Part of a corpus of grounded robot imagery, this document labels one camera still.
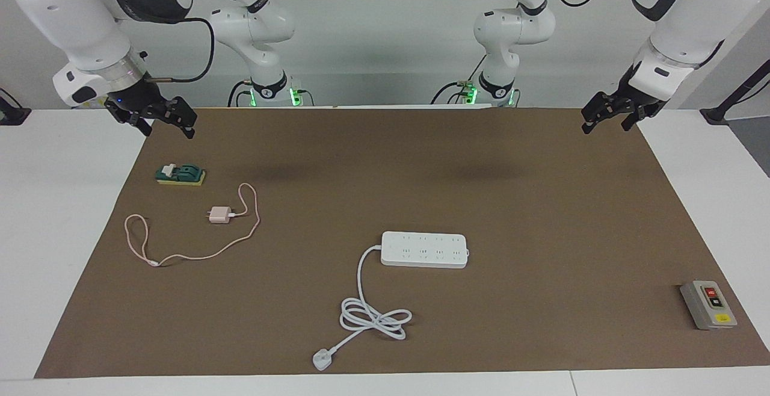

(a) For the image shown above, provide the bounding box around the green knife switch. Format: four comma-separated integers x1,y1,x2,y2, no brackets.
155,163,206,187

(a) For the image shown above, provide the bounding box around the brown table mat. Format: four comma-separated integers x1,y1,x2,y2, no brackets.
34,107,770,379

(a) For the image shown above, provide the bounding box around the white power cord with plug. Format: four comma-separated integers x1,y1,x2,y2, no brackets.
312,244,413,372

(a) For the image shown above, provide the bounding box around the black clamp stand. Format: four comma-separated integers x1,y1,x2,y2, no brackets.
0,88,32,126
700,59,770,126

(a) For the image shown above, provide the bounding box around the pink charging cable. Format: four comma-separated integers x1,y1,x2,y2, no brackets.
124,182,261,267

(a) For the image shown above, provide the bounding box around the white power strip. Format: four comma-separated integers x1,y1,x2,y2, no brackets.
380,230,470,269

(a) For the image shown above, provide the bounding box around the grey switch box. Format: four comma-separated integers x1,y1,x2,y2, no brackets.
680,280,738,331

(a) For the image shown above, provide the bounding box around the black base cable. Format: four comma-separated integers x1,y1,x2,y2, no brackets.
227,80,253,108
430,53,485,106

